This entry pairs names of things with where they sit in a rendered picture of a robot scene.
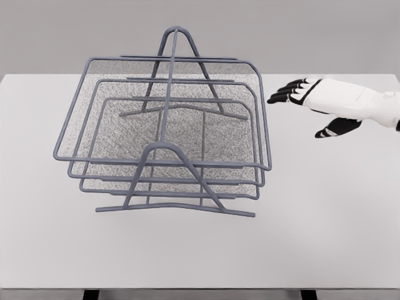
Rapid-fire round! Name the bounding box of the grey wire rack frame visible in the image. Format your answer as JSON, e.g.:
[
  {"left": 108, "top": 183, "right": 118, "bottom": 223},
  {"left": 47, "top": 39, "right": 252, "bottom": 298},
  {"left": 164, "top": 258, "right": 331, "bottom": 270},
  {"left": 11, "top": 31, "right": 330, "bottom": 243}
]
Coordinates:
[{"left": 95, "top": 26, "right": 257, "bottom": 218}]

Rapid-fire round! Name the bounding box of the large grey mesh tray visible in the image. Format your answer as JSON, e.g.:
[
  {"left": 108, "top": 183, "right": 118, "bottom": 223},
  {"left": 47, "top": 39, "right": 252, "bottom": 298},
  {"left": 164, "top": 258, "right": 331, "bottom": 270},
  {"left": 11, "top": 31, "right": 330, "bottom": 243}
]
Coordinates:
[{"left": 52, "top": 56, "right": 273, "bottom": 171}]

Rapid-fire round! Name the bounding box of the medium grey mesh tray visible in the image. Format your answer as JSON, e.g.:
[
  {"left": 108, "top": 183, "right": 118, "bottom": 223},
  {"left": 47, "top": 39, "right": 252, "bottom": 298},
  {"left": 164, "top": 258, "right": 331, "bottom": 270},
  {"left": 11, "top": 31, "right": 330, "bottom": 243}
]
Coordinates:
[{"left": 67, "top": 79, "right": 267, "bottom": 189}]

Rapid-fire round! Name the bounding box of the small grey mesh tray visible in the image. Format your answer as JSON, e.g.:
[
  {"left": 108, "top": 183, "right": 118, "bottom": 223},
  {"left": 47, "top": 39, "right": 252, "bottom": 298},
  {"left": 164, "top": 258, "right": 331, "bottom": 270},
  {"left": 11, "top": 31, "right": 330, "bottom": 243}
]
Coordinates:
[{"left": 78, "top": 97, "right": 262, "bottom": 200}]

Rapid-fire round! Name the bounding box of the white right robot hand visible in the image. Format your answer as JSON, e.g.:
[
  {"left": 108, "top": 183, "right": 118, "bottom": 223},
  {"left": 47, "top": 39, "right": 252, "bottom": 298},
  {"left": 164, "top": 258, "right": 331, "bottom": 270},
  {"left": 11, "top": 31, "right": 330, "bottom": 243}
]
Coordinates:
[{"left": 266, "top": 77, "right": 381, "bottom": 140}]

